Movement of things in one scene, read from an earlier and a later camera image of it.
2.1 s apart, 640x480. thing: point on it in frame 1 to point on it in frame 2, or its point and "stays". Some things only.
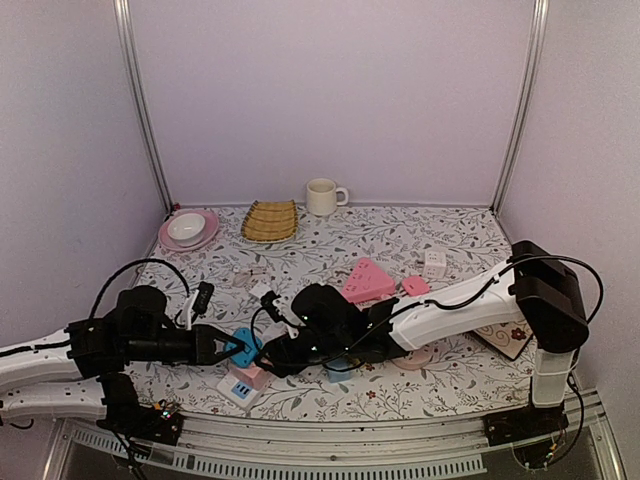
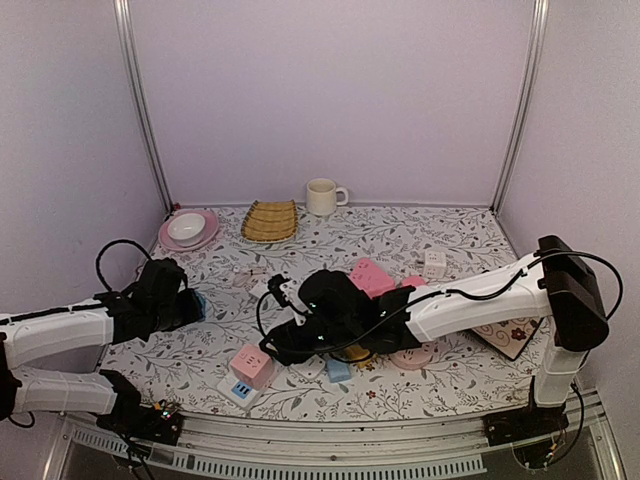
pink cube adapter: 253,375 stays
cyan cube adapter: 248,359 to 202,303
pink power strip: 366,281 stays
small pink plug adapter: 415,285 stays
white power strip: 241,392 stays
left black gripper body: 154,350 to 168,317
